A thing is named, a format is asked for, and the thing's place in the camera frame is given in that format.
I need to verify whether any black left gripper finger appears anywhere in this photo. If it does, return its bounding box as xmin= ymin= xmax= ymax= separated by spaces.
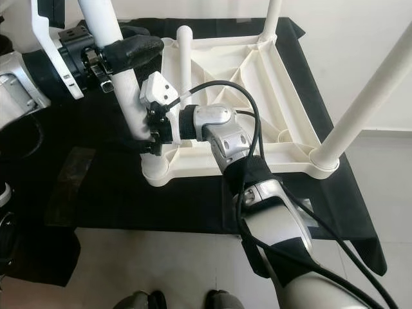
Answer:
xmin=107 ymin=36 xmax=164 ymax=73

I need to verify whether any black tablecloth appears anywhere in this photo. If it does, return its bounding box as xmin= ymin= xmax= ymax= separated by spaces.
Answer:
xmin=0 ymin=16 xmax=388 ymax=277

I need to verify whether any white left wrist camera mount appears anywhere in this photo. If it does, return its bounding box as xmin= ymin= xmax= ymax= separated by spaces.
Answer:
xmin=32 ymin=0 xmax=86 ymax=100

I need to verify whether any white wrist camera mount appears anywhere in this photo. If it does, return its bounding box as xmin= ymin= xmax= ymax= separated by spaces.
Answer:
xmin=138 ymin=71 xmax=178 ymax=110
xmin=32 ymin=0 xmax=86 ymax=100

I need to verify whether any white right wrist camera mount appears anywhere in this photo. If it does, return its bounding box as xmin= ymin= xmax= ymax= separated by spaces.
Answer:
xmin=138 ymin=71 xmax=178 ymax=110

